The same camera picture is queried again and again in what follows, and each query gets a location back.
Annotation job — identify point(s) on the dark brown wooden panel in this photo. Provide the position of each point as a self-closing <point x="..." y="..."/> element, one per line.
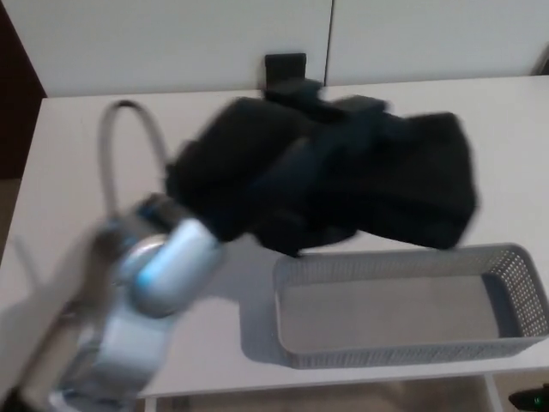
<point x="17" y="86"/>

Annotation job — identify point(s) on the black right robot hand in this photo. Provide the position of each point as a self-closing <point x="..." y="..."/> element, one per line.
<point x="529" y="401"/>

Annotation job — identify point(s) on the black bracket clip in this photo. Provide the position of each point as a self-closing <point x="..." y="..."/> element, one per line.
<point x="285" y="68"/>

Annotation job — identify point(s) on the grey perforated plastic basket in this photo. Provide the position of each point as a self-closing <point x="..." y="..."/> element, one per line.
<point x="386" y="354"/>

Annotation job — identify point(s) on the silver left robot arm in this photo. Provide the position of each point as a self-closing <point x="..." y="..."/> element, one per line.
<point x="146" y="292"/>

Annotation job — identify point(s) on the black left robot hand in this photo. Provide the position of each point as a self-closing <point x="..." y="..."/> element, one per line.
<point x="231" y="171"/>

